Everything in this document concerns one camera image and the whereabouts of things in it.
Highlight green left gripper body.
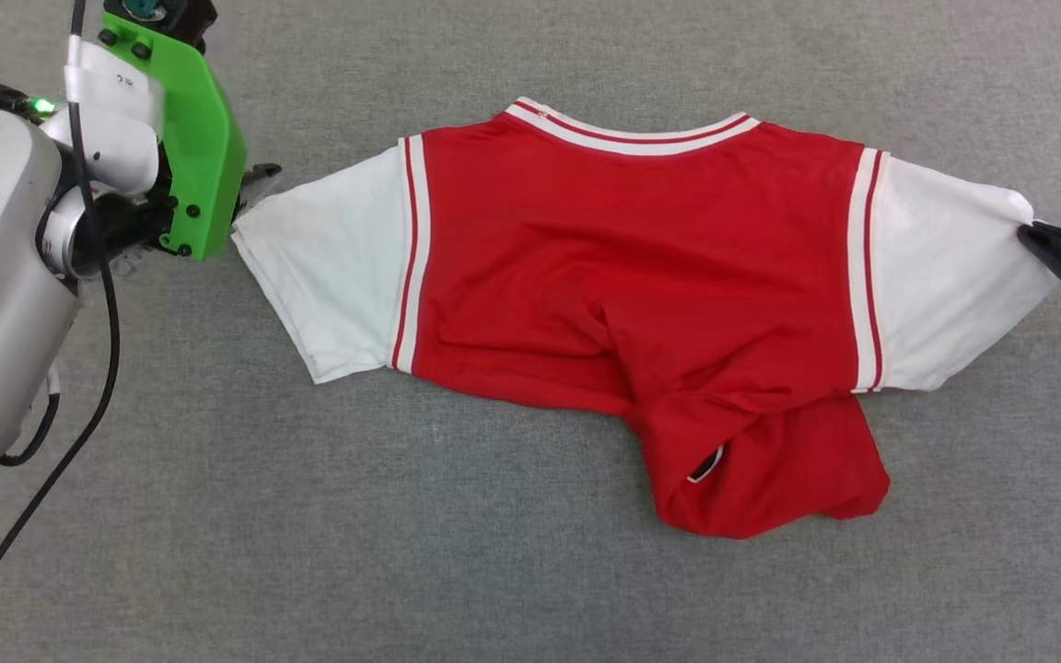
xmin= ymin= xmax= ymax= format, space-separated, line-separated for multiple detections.
xmin=101 ymin=9 xmax=249 ymax=262

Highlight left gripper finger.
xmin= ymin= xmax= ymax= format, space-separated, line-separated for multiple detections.
xmin=234 ymin=163 xmax=283 ymax=227

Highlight red and white jersey shirt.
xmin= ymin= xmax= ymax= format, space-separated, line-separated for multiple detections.
xmin=230 ymin=96 xmax=1061 ymax=541

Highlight white tape label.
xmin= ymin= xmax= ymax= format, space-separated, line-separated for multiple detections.
xmin=64 ymin=36 xmax=169 ymax=131

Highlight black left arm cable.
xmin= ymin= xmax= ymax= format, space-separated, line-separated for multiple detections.
xmin=0 ymin=0 xmax=122 ymax=651

